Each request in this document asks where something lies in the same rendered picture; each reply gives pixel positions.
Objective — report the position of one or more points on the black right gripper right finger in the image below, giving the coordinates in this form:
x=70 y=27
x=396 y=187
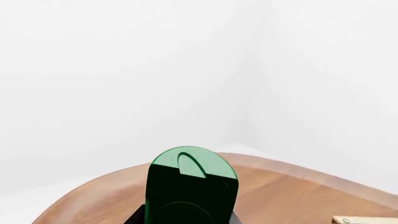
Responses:
x=235 y=219

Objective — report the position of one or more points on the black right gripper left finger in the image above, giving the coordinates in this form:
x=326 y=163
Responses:
x=136 y=217

